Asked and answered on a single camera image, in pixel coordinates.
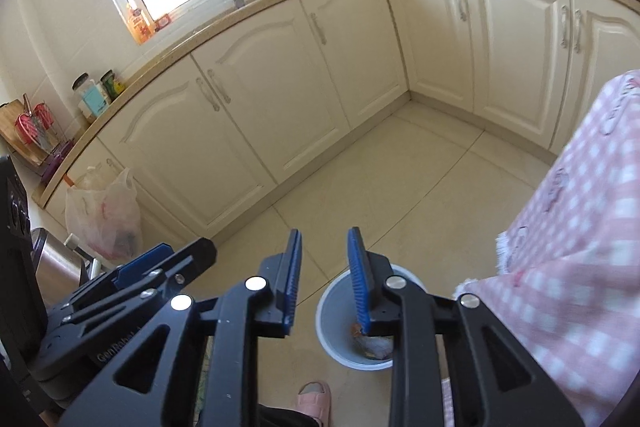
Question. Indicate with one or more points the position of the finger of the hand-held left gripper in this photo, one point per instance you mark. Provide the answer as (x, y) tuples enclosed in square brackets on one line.
[(175, 267), (145, 262)]

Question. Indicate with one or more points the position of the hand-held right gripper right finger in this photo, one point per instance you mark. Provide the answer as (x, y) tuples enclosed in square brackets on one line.
[(357, 277)]

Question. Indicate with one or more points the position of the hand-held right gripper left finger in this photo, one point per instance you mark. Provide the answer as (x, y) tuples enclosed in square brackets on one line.
[(292, 277)]

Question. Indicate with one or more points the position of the blue plastic bin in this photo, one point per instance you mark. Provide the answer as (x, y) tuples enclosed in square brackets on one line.
[(335, 307)]

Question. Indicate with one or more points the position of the orange peel piece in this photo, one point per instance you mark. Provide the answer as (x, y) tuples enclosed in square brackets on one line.
[(356, 331)]

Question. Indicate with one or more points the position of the clear plastic bag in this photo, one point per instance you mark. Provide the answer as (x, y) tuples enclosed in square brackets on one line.
[(374, 347)]

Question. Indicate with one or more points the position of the hanging translucent plastic bag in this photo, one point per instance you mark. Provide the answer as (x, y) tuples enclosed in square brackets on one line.
[(105, 217)]

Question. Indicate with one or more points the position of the stainless appliance black panel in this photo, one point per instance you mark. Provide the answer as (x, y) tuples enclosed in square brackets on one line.
[(55, 262)]

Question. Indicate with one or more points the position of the orange hook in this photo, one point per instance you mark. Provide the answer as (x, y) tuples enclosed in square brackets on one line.
[(68, 180)]

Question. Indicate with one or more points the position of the person's pink slipper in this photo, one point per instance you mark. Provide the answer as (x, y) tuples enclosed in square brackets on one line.
[(315, 399)]

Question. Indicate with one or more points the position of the purple rack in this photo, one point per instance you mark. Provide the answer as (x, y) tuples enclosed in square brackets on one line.
[(57, 157)]

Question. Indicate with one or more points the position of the teal box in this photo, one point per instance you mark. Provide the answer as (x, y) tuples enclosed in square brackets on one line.
[(94, 102)]

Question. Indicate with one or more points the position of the red round utensil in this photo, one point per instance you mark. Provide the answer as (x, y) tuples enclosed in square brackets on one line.
[(44, 112), (27, 124)]

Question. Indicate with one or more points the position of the clear plastic jar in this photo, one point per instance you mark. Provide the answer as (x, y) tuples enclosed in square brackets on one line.
[(82, 88)]

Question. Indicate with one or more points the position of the dish rack with red items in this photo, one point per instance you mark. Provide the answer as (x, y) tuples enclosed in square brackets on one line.
[(12, 129)]

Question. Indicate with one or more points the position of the pink checked tablecloth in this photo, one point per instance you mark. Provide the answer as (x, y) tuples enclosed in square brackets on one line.
[(575, 257)]

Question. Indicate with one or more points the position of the orange detergent bottle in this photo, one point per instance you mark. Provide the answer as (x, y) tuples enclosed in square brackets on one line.
[(140, 24)]

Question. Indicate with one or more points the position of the small red jar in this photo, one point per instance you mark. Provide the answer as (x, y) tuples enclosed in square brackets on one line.
[(162, 22)]

